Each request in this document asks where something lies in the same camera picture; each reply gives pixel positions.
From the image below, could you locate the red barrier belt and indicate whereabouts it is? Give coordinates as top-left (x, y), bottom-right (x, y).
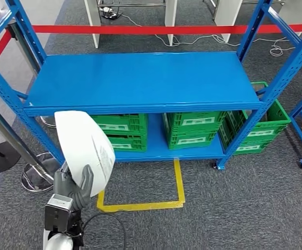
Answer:
top-left (33, 23), bottom-right (302, 35)

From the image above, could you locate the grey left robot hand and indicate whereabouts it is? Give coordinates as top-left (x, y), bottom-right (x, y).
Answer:
top-left (53, 165), bottom-right (94, 212)

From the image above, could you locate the black device under table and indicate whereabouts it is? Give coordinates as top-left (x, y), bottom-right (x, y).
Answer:
top-left (100, 7), bottom-right (123, 20)

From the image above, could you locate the white curved plastic part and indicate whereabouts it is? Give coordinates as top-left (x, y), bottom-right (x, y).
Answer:
top-left (54, 110), bottom-right (116, 198)

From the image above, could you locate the black stanchion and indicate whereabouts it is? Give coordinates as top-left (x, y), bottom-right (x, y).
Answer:
top-left (0, 141), bottom-right (21, 173)

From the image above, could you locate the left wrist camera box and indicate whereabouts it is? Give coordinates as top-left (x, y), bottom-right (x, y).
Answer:
top-left (45, 194), bottom-right (73, 232)

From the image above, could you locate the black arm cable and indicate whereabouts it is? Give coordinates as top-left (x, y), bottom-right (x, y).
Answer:
top-left (82, 212), bottom-right (127, 250)

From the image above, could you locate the white coiled floor cable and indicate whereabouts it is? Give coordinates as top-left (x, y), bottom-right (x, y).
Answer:
top-left (254, 36), bottom-right (296, 58)

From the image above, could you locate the white table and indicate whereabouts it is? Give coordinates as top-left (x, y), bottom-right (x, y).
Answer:
top-left (203, 0), bottom-right (302, 43)
top-left (84, 0), bottom-right (178, 49)

